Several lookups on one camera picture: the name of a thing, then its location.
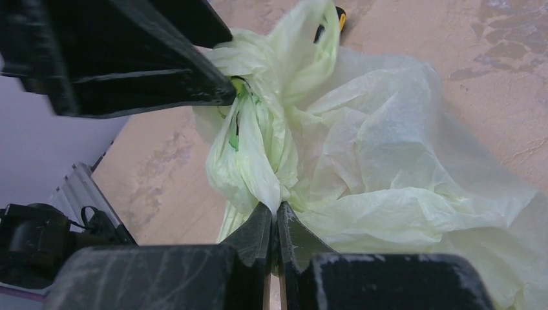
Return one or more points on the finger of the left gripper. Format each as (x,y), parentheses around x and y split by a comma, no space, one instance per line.
(109,58)

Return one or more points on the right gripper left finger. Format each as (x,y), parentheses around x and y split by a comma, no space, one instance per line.
(233,274)

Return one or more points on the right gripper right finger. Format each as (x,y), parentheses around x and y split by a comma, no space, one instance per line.
(314,276)

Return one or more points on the light green plastic bag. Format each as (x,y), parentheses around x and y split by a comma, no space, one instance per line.
(362,149)

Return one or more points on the aluminium frame rail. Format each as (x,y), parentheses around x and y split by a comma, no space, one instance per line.
(81,200)

